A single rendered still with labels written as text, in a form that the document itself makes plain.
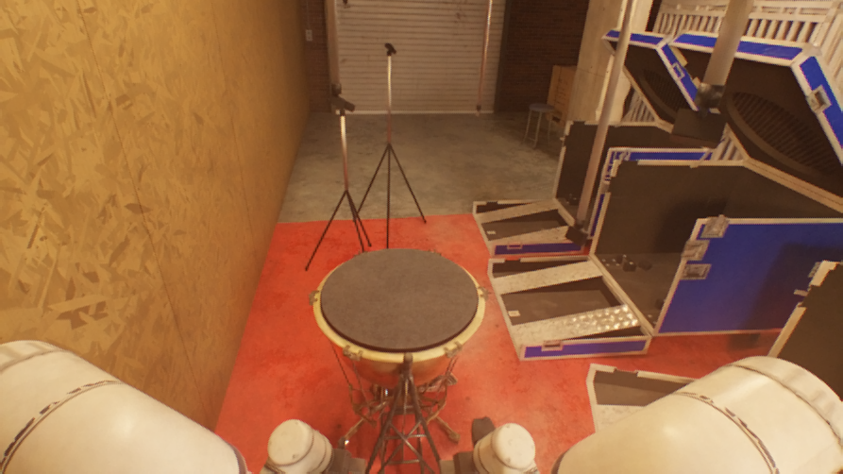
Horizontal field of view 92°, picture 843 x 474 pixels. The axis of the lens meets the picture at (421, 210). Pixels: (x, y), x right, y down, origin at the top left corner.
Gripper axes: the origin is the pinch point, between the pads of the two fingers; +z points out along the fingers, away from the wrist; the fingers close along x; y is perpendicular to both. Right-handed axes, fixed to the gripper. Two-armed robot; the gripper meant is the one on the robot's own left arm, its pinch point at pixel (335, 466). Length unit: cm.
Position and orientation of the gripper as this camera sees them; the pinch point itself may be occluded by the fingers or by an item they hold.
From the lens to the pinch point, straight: 130.5
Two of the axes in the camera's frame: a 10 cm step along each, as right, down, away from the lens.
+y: 1.1, -7.7, 6.3
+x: -9.8, 0.0, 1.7
